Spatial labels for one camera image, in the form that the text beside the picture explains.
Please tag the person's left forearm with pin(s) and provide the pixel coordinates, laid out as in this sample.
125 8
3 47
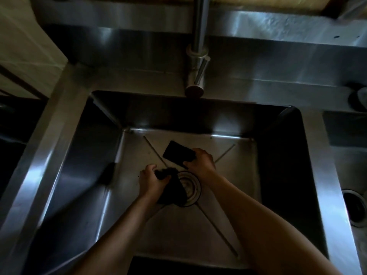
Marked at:
111 240

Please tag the black steel wool scourer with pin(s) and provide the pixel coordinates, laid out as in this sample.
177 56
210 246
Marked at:
175 189

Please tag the black rectangular sponge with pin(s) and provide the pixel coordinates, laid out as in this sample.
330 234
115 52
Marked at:
177 153

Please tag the person's left hand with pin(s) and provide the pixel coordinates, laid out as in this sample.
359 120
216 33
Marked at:
150 183

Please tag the stainless steel double sink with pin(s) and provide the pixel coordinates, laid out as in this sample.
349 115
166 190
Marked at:
71 168

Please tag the person's right forearm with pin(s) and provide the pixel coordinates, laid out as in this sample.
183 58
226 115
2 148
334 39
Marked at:
263 226

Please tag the person's right hand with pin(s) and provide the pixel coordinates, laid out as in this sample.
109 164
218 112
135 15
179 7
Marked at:
202 166

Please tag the curved steel faucet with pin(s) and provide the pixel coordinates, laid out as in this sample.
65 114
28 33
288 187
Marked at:
197 54

